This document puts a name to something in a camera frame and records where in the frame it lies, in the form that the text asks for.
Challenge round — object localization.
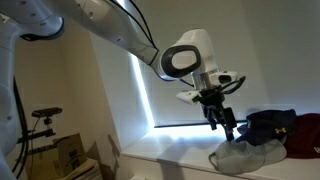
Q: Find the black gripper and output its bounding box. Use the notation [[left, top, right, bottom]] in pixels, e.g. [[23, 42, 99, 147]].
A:
[[195, 87, 239, 142]]

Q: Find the white mesh cap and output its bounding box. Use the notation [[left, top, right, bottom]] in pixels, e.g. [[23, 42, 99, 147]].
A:
[[208, 137, 288, 176]]

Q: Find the navy cap with yellow brim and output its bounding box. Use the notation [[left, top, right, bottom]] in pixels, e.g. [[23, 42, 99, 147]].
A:
[[235, 108, 298, 147]]

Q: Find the maroon cap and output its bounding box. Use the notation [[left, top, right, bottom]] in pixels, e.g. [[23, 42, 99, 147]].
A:
[[284, 112, 320, 160]]

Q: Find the black blind bottom bar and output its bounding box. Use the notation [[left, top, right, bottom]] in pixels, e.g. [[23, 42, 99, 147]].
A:
[[154, 119, 248, 129]]

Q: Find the white roller blind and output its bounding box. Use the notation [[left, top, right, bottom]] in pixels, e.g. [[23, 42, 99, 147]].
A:
[[133, 0, 269, 127]]

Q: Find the brown cardboard box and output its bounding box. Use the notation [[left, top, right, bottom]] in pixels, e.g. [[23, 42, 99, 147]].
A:
[[52, 132, 89, 178]]

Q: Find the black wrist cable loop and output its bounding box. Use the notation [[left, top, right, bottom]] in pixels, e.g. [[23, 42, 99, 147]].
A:
[[218, 75, 247, 96]]

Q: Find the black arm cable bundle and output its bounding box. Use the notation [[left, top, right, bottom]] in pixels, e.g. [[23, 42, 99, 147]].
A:
[[109, 0, 159, 52]]

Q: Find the black exterior camera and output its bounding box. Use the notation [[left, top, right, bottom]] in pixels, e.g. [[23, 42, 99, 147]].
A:
[[31, 106, 64, 119]]

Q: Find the black camera stand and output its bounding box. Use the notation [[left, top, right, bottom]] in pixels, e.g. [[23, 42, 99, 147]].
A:
[[15, 116, 57, 145]]

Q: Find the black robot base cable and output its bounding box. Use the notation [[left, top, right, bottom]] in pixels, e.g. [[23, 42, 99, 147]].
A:
[[11, 76, 32, 180]]

